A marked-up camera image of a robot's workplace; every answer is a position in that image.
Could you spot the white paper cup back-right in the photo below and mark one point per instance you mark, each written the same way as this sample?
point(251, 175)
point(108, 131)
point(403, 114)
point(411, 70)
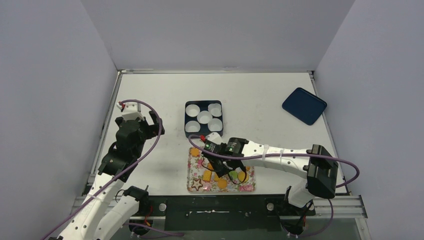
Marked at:
point(215, 109)

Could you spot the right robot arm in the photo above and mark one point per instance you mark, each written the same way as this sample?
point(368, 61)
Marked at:
point(239, 166)

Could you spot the dark blue square box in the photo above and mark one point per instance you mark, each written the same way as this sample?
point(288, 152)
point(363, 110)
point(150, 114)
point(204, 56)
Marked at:
point(203, 104)

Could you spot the square cracker left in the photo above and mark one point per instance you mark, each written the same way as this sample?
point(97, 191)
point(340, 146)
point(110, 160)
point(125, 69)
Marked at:
point(207, 175)

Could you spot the white paper cup back-left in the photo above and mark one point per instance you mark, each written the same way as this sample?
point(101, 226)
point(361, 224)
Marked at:
point(192, 110)

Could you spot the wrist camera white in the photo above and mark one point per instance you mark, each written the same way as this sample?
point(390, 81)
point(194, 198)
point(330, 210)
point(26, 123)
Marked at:
point(215, 138)
point(130, 111)

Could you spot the star chocolate cookie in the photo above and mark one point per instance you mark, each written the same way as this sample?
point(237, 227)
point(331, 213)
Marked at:
point(196, 185)

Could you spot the white paper cup front-left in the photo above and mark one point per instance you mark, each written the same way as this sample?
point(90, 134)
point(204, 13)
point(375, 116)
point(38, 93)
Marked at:
point(192, 127)

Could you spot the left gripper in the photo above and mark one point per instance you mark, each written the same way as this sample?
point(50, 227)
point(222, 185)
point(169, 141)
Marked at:
point(151, 132)

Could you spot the white paper cup centre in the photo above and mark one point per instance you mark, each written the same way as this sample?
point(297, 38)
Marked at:
point(204, 117)

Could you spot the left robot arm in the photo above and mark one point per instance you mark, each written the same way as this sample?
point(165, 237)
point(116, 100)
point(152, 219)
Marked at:
point(92, 220)

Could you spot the yellow waffle round cookie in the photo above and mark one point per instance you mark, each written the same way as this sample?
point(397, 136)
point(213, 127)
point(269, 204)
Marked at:
point(243, 176)

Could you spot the orange flower cookie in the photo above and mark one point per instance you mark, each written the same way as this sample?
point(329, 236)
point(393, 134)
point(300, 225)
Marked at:
point(209, 166)
point(194, 152)

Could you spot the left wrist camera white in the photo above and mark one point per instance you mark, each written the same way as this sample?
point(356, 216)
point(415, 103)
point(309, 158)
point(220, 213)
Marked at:
point(130, 111)

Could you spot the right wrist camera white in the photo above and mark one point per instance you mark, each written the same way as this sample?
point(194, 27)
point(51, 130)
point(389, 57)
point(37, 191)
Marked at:
point(215, 138)

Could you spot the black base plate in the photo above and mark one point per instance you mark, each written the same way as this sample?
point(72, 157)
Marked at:
point(236, 212)

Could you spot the floral rectangular tray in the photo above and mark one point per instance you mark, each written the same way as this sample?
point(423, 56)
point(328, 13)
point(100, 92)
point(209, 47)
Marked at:
point(195, 170)

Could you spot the white paper cup front-right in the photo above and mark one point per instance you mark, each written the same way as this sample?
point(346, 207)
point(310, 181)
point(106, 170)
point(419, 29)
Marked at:
point(215, 125)

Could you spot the orange round cookie bottom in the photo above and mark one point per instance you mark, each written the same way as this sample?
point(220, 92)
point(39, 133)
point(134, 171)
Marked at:
point(222, 184)

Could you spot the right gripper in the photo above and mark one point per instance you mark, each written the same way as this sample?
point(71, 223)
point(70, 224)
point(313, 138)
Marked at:
point(220, 162)

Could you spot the green round cookie lower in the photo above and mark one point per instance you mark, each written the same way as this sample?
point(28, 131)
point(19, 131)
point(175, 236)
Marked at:
point(233, 175)

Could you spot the dark blue box lid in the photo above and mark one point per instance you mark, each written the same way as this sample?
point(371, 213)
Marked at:
point(304, 106)

